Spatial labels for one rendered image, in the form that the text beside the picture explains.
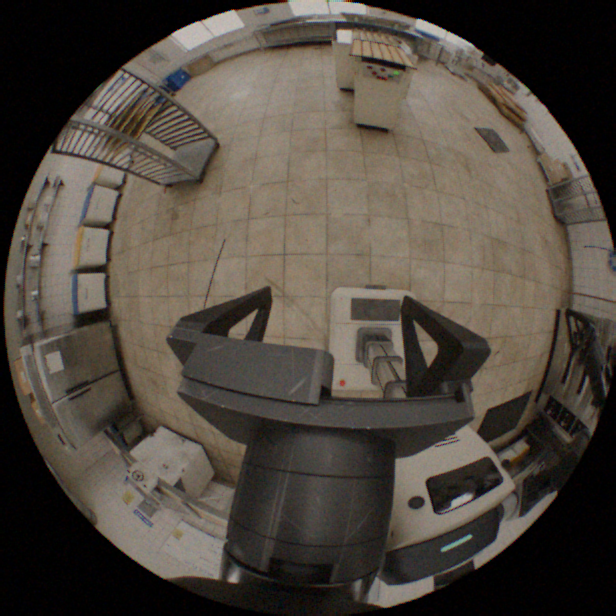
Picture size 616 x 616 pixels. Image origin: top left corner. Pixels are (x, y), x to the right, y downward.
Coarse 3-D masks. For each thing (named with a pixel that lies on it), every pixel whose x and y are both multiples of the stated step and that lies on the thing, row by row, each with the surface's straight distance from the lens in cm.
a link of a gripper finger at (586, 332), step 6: (570, 312) 41; (576, 312) 41; (576, 318) 40; (582, 318) 39; (570, 324) 41; (588, 324) 38; (570, 330) 41; (582, 330) 40; (588, 330) 38; (594, 330) 40; (570, 336) 40; (582, 336) 39; (588, 336) 41; (570, 342) 40; (576, 342) 40; (582, 342) 39; (588, 342) 41; (570, 348) 40; (576, 348) 39
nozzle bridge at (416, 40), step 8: (336, 24) 221; (344, 24) 220; (352, 24) 220; (360, 24) 220; (368, 24) 211; (376, 24) 218; (336, 32) 227; (368, 32) 217; (376, 32) 220; (384, 32) 222; (392, 32) 222; (400, 32) 222; (408, 32) 216; (408, 40) 220; (416, 40) 217; (416, 48) 230
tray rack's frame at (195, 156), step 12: (96, 108) 226; (144, 132) 238; (192, 144) 240; (204, 144) 224; (72, 156) 208; (84, 156) 208; (180, 156) 242; (192, 156) 224; (204, 156) 209; (120, 168) 218; (168, 168) 246; (192, 168) 211; (168, 180) 232; (180, 180) 214; (192, 180) 205
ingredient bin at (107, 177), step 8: (112, 152) 387; (104, 160) 375; (112, 160) 381; (96, 168) 398; (104, 168) 371; (112, 168) 377; (96, 176) 368; (104, 176) 368; (112, 176) 374; (120, 176) 382; (88, 184) 402; (96, 184) 387; (104, 184) 384; (112, 184) 382; (120, 184) 385
